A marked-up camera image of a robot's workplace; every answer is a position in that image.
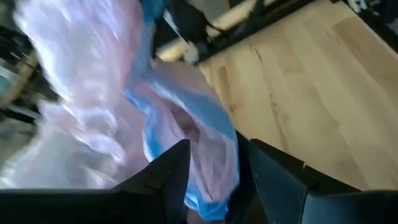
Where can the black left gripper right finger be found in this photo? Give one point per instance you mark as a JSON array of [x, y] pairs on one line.
[[286, 199]]

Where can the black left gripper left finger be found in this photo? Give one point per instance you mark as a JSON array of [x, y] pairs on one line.
[[140, 205]]

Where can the pink plastic bag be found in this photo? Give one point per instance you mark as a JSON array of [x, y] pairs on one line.
[[87, 93]]

